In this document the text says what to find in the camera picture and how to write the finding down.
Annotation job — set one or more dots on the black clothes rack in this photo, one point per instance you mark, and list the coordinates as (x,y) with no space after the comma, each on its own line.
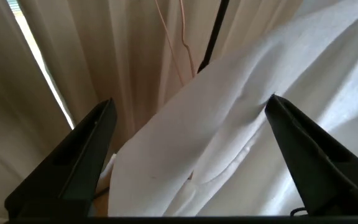
(213,34)

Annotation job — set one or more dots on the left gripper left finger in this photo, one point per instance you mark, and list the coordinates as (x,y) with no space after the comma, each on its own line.
(73,174)

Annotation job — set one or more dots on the beige curtain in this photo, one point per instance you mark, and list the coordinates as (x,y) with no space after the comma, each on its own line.
(104,62)

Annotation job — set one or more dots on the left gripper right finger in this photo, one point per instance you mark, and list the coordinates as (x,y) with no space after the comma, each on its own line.
(319,186)

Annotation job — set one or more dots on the white printed T-shirt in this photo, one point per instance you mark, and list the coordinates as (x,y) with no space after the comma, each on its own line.
(228,140)

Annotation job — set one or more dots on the pink clothes hanger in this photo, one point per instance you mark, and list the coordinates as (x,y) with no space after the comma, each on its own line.
(183,40)

